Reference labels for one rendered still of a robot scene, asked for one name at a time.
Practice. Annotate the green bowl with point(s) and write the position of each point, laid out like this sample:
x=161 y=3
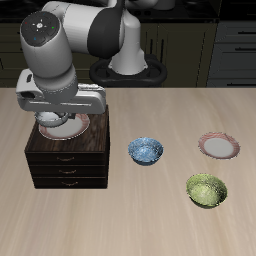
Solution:
x=206 y=190

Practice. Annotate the blue bowl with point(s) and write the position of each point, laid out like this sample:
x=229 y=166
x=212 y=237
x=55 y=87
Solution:
x=145 y=151

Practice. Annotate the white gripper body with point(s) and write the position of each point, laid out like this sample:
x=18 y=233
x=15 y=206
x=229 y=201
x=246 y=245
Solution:
x=90 y=101

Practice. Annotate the white bowl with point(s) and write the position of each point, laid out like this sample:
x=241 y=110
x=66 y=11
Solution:
x=50 y=120

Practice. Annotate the pink rimmed white plate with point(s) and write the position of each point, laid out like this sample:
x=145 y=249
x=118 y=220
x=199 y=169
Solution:
x=71 y=130
x=218 y=146

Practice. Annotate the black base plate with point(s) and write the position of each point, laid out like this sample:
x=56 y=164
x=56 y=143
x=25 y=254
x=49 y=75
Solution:
x=156 y=75

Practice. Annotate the dark kitchen cupboards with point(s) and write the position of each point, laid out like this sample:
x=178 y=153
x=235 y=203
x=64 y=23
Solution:
x=186 y=50

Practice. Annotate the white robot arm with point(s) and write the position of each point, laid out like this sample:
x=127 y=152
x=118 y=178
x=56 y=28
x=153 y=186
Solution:
x=50 y=63

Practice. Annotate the dark wooden cabinet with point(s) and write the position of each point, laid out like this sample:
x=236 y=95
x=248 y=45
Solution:
x=66 y=156

